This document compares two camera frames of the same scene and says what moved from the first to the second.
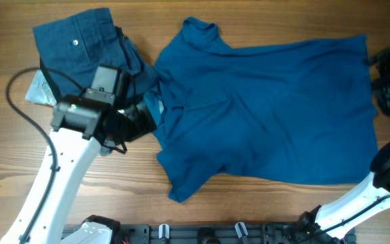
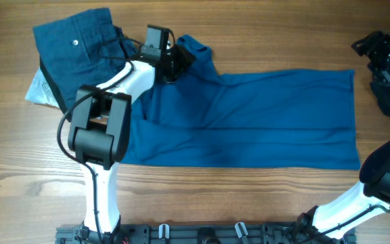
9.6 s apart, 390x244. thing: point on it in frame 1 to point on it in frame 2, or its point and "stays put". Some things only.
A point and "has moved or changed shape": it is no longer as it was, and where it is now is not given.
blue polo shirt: (298, 111) has moved or changed shape
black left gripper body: (132, 123) to (177, 62)
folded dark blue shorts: (71, 48) stays put
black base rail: (239, 233) stays put
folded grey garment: (40, 91) stays put
